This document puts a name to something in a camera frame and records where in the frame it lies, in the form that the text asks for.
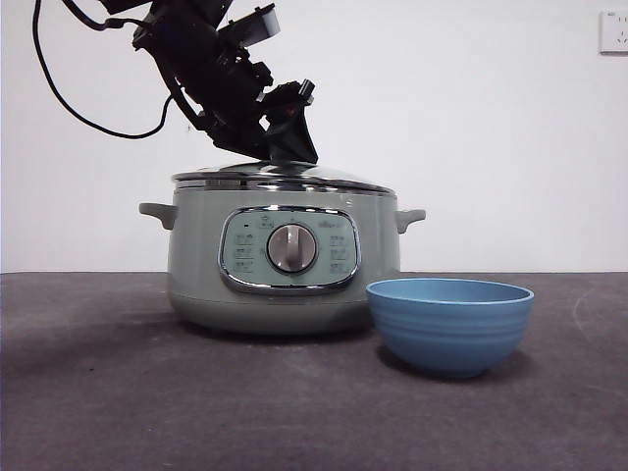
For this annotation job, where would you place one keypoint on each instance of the white wall socket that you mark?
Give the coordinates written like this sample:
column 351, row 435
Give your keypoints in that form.
column 615, row 32

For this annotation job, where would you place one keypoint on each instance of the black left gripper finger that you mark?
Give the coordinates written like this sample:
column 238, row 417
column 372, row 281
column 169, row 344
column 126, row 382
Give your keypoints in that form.
column 240, row 140
column 293, row 135

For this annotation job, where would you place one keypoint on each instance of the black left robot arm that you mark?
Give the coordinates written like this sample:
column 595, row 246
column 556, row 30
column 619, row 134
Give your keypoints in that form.
column 201, row 64

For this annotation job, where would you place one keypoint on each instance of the blue ribbed bowl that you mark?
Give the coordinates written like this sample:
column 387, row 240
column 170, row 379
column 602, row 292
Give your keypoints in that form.
column 449, row 336

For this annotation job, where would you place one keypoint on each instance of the pale green electric steamer pot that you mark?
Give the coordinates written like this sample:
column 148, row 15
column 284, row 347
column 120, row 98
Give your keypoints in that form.
column 196, row 275

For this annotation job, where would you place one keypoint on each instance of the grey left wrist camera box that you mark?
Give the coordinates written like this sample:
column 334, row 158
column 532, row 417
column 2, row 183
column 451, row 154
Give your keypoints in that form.
column 255, row 24

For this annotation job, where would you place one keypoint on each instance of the glass lid with green knob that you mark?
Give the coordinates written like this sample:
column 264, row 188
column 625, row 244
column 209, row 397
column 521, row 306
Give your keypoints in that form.
column 343, row 179

